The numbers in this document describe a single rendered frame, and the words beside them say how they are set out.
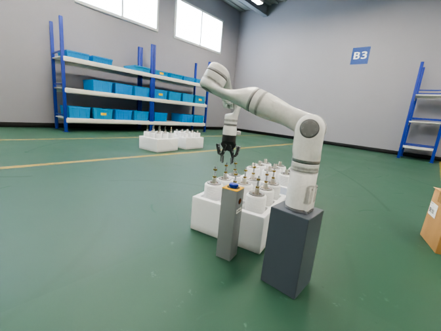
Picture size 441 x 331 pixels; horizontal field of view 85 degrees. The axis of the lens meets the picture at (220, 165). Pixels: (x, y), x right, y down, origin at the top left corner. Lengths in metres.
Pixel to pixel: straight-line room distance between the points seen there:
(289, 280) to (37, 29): 5.82
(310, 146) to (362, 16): 7.05
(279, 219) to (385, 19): 7.02
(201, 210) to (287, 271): 0.52
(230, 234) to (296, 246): 0.29
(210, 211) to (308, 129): 0.64
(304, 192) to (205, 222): 0.58
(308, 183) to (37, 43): 5.67
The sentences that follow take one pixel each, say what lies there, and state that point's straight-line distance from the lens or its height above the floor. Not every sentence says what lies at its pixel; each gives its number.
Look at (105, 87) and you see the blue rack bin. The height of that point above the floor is 0.88.
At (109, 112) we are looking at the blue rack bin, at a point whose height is 0.40.
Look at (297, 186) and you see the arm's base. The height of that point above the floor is 0.39.
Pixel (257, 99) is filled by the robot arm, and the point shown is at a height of 0.67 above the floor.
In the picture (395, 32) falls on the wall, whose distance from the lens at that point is 7.49.
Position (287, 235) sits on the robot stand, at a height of 0.22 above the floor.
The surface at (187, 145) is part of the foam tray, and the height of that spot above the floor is 0.06.
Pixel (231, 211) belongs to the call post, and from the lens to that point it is 0.99.
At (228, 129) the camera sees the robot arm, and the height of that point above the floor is 0.53.
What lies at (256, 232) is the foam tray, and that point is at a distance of 1.13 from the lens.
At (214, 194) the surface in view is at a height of 0.21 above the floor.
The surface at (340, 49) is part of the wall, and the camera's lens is 7.68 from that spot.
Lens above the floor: 0.61
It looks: 12 degrees down
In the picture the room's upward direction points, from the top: 5 degrees clockwise
